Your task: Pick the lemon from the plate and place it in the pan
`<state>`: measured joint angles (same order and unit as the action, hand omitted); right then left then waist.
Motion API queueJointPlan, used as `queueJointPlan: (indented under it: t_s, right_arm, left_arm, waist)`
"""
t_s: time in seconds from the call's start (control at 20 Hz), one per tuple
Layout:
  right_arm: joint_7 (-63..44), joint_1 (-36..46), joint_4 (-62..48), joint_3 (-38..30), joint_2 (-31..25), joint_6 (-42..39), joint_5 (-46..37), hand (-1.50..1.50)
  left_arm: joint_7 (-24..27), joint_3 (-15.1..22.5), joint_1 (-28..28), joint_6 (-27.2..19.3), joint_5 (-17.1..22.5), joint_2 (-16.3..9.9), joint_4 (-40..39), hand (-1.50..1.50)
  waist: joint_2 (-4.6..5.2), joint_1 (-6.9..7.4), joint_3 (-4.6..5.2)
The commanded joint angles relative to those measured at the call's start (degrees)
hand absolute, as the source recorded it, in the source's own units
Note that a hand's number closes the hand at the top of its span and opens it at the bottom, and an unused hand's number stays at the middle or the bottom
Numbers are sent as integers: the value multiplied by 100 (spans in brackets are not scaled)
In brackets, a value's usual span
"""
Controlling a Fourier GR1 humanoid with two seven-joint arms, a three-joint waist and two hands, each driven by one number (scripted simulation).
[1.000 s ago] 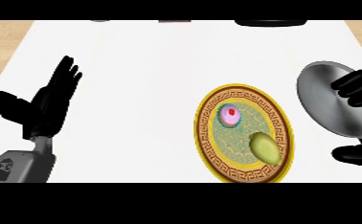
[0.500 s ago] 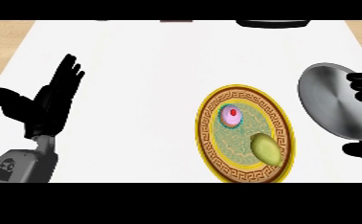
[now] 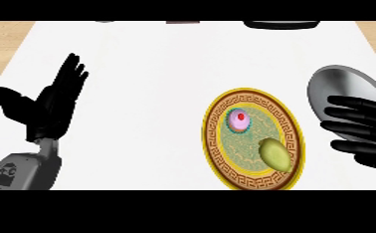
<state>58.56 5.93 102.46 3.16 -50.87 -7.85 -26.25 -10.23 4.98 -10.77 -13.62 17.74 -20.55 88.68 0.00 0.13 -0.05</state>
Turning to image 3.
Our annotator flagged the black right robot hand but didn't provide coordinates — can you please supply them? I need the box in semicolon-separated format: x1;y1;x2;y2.
318;95;376;169

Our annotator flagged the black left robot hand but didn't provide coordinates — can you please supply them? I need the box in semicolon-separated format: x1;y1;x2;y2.
0;53;91;143

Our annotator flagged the grey metal pan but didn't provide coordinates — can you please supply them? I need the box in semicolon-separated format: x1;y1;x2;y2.
305;65;376;144

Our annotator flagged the yellow-green lemon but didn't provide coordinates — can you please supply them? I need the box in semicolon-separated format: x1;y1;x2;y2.
256;137;293;174

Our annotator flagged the yellow patterned plate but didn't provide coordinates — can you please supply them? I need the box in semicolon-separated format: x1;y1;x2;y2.
200;88;306;191

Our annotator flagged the pink frosted cupcake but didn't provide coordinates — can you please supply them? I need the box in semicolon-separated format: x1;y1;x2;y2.
225;108;252;133

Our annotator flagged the black rounded appliance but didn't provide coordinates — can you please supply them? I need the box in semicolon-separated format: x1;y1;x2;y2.
241;20;321;30

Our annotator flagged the brown flat object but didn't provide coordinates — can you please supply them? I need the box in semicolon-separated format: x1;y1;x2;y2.
165;20;200;25

